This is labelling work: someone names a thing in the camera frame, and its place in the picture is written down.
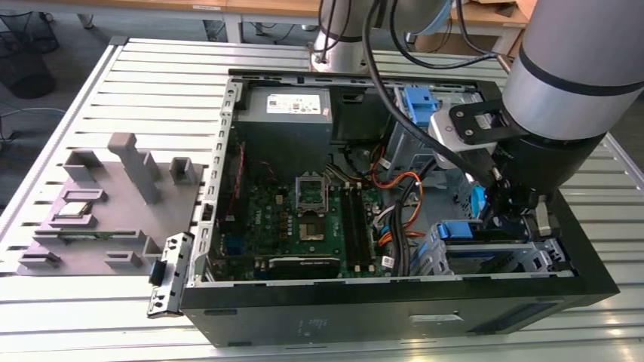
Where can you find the hard disk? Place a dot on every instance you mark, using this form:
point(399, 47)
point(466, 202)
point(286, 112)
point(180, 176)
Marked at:
point(455, 231)

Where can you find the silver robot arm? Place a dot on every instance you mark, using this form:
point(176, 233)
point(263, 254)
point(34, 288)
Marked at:
point(563, 56)

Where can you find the metal disk bay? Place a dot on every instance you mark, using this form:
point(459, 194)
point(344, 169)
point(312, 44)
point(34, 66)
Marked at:
point(494, 246)

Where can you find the metal optical drive cage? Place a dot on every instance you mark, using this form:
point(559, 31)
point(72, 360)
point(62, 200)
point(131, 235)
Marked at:
point(455, 99)

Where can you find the blue drive latch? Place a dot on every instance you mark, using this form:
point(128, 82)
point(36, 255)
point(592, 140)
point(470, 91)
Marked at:
point(420, 102)

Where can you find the wooden desk with white legs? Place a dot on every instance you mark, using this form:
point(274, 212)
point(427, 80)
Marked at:
point(498, 23)

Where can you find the black fan shroud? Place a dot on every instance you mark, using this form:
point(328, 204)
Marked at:
point(362, 120)

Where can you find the black RAM slot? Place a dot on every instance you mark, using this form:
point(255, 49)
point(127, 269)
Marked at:
point(364, 226)
point(350, 226)

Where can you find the CPU socket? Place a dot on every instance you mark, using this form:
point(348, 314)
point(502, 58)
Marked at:
point(312, 230)

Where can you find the grey power supply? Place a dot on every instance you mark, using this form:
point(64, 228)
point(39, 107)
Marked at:
point(282, 139)

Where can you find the black graphics card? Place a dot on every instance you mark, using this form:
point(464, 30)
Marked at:
point(302, 265)

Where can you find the black PC case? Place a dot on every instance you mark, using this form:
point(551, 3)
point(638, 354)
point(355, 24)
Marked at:
point(352, 320)

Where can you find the green motherboard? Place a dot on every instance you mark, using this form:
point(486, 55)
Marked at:
point(267, 211)

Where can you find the long wooden desk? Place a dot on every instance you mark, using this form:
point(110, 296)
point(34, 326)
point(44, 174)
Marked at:
point(211, 7)

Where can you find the metal expansion slot latch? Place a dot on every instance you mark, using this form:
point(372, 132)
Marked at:
point(174, 271)

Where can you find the grey parts rack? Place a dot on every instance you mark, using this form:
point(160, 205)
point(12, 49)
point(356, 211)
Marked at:
point(126, 222)

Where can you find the green RAM stick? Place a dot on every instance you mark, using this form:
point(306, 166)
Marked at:
point(87, 236)

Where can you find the silver CPU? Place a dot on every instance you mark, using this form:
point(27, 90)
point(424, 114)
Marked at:
point(72, 209)

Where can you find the black mesh waste bin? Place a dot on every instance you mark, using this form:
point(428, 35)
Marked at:
point(30, 75)

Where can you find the silver camera bracket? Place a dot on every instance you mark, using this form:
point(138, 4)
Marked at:
point(543, 218)

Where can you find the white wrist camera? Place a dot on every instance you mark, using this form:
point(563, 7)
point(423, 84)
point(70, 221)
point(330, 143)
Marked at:
point(448, 132)

